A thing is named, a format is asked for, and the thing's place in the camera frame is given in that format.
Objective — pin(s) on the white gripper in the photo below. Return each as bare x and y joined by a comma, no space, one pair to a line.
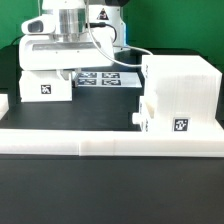
41,53

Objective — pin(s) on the white drawer tray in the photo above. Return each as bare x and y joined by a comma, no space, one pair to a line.
45,86
141,118

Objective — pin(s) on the white front drawer tray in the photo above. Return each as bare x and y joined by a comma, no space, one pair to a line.
141,118

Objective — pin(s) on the white drawer cabinet box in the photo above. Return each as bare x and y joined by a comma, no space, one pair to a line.
180,93

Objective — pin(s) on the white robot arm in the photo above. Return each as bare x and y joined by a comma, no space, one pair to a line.
69,35

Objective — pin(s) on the white marker sheet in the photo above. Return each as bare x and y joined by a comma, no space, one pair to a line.
107,79

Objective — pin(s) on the white L-shaped border frame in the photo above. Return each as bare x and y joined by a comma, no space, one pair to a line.
112,143

